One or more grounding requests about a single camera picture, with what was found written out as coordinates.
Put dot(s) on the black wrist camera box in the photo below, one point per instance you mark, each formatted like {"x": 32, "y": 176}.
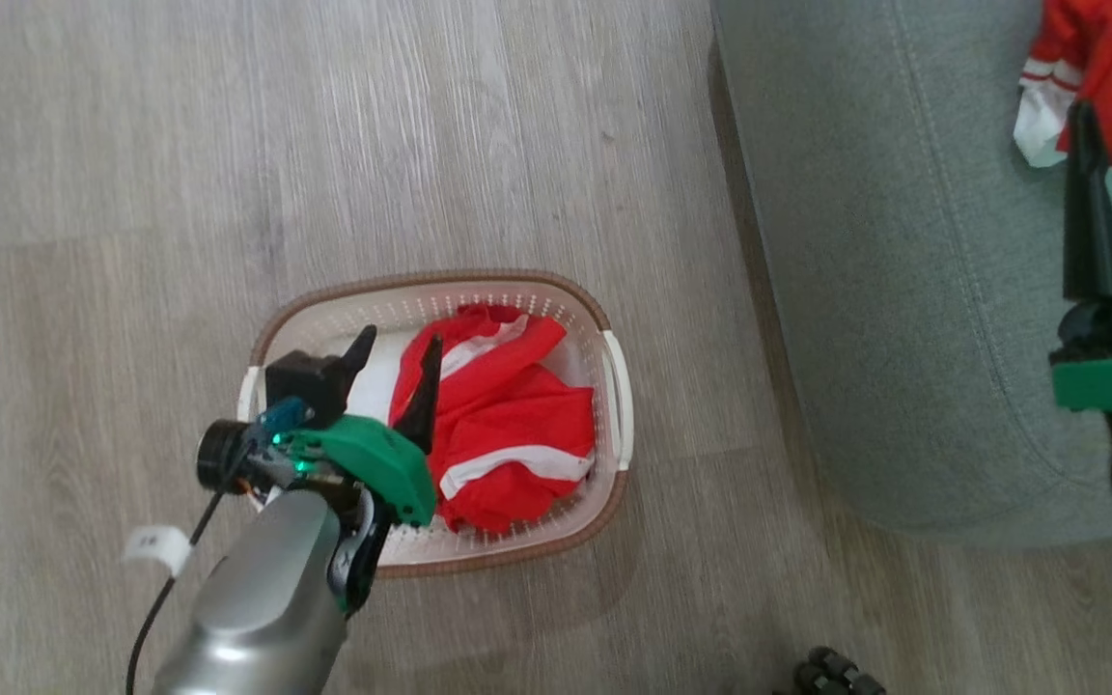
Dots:
{"x": 305, "y": 381}

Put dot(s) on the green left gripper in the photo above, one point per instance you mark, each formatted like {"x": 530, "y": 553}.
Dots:
{"x": 382, "y": 458}

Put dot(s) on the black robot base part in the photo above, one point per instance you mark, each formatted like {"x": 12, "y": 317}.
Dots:
{"x": 831, "y": 674}

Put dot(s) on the beige perforated laundry basket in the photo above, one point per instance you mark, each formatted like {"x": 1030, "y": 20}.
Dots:
{"x": 517, "y": 290}

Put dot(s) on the red garment with white stripes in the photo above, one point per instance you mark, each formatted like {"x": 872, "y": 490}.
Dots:
{"x": 508, "y": 425}

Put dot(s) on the grey fabric sofa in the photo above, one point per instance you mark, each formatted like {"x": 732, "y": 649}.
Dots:
{"x": 903, "y": 290}

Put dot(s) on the white garment with red trim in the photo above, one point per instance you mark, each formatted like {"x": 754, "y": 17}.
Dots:
{"x": 1034, "y": 125}

